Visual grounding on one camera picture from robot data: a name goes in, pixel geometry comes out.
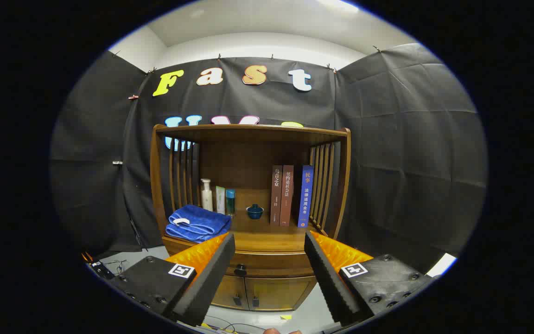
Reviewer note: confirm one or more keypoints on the wooden cabinet door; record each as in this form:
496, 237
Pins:
281, 292
230, 290

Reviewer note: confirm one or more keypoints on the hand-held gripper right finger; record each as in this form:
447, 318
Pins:
327, 278

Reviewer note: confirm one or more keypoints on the brown wooden cabinet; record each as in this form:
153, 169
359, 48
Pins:
248, 157

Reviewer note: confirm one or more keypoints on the folded blue towel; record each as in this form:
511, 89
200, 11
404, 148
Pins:
197, 222

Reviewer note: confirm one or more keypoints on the wooden countertop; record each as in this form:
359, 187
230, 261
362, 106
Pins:
267, 234

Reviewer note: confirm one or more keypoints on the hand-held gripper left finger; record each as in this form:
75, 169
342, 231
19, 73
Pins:
211, 278

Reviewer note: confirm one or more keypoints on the blue book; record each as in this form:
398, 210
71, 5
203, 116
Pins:
306, 199

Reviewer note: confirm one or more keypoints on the dark blue lidded teacup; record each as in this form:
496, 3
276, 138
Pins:
254, 212

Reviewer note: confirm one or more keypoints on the white and green tube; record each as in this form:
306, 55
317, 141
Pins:
220, 202

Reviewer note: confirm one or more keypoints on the white pump bottle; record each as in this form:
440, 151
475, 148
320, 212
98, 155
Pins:
207, 199

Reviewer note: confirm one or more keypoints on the dark brown book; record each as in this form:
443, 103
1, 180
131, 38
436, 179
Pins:
276, 195

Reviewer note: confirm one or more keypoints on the reddish brown book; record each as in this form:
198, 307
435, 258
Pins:
287, 195

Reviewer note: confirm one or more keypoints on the clear blue bottle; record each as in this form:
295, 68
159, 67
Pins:
230, 204

